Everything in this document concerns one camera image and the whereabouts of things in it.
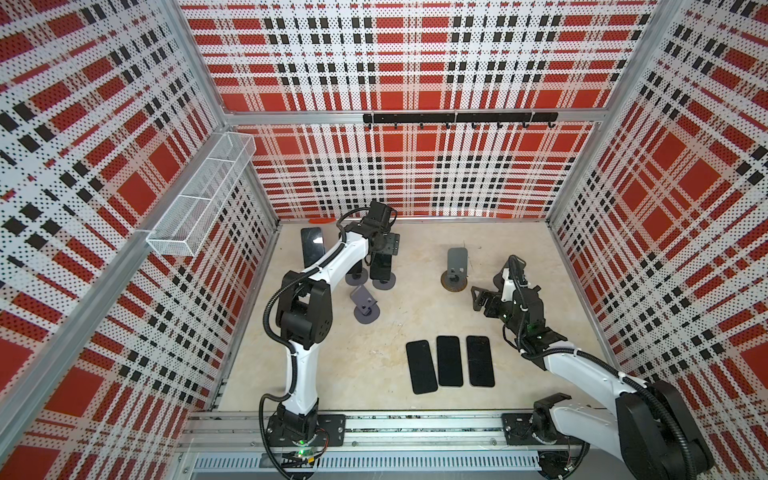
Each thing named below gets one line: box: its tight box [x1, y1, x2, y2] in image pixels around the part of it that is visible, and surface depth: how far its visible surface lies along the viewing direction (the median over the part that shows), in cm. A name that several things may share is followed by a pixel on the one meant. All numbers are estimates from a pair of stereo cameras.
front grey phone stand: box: [350, 284, 381, 324], surface depth 93 cm
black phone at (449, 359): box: [436, 336, 464, 387], surface depth 86 cm
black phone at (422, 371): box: [406, 340, 438, 395], surface depth 86 cm
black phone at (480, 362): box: [466, 335, 495, 387], surface depth 88 cm
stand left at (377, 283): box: [372, 272, 396, 290], surface depth 103 cm
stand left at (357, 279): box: [345, 268, 368, 286], surface depth 106 cm
